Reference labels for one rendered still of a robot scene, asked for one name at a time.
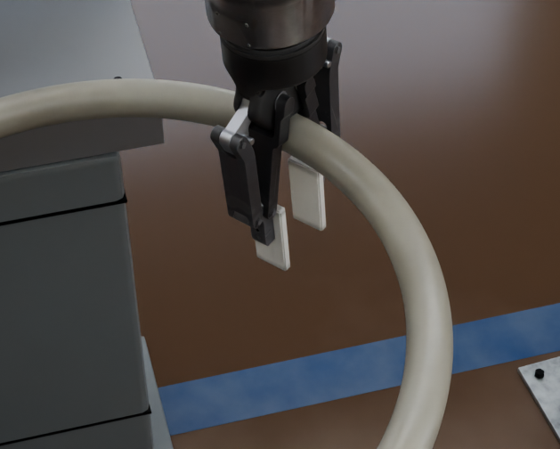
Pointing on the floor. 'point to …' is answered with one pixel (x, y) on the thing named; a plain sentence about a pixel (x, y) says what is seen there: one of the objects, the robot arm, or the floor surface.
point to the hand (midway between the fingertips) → (289, 215)
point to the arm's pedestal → (62, 314)
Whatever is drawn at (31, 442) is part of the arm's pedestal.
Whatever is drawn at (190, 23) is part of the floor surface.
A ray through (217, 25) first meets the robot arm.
